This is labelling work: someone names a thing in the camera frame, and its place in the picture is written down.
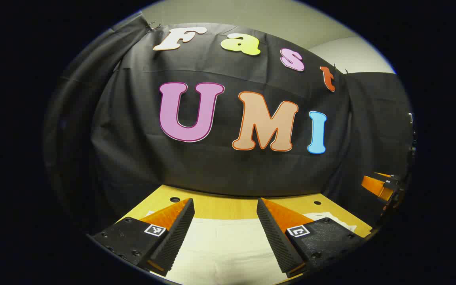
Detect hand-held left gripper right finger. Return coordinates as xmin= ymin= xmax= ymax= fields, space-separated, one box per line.
xmin=256 ymin=197 xmax=371 ymax=278

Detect white jeans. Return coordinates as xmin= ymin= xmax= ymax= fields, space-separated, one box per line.
xmin=165 ymin=213 xmax=357 ymax=285

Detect black backdrop cloth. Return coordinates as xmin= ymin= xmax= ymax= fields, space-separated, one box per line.
xmin=42 ymin=11 xmax=414 ymax=234

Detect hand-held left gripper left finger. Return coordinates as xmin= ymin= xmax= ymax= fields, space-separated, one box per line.
xmin=87 ymin=197 xmax=195 ymax=277

